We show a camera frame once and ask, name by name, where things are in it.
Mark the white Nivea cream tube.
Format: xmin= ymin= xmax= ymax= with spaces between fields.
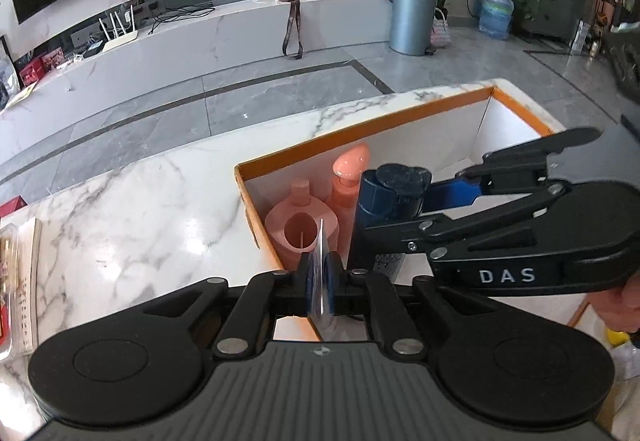
xmin=306 ymin=218 xmax=335 ymax=341

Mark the black shower gel tube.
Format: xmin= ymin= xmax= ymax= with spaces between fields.
xmin=347 ymin=162 xmax=432 ymax=281

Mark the pink toothbrush holder cup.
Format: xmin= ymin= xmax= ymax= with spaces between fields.
xmin=265 ymin=178 xmax=340 ymax=271

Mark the pink pump lotion bottle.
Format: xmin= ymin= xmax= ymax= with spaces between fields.
xmin=326 ymin=143 xmax=370 ymax=260

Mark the yellow tape measure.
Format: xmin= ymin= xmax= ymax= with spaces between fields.
xmin=605 ymin=328 xmax=630 ymax=348

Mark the person right hand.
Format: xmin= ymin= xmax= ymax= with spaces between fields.
xmin=589 ymin=273 xmax=640 ymax=334

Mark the orange cardboard storage box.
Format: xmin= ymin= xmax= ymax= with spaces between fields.
xmin=234 ymin=79 xmax=565 ymax=269

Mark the woven small basket bag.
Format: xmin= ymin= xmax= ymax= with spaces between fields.
xmin=431 ymin=8 xmax=451 ymax=49

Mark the blue water jug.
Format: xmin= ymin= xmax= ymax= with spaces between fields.
xmin=478 ymin=0 xmax=514 ymax=40

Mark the grey metal trash bin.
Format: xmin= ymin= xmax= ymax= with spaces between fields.
xmin=388 ymin=0 xmax=437 ymax=56

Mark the grey drawer cabinet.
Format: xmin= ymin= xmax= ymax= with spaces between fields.
xmin=521 ymin=0 xmax=585 ymax=42

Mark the stack of books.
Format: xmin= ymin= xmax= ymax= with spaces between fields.
xmin=0 ymin=219 xmax=41 ymax=364

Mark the white wifi router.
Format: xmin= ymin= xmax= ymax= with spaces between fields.
xmin=99 ymin=5 xmax=139 ymax=52

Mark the brown camera with strap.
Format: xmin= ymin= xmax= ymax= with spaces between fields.
xmin=278 ymin=0 xmax=304 ymax=60

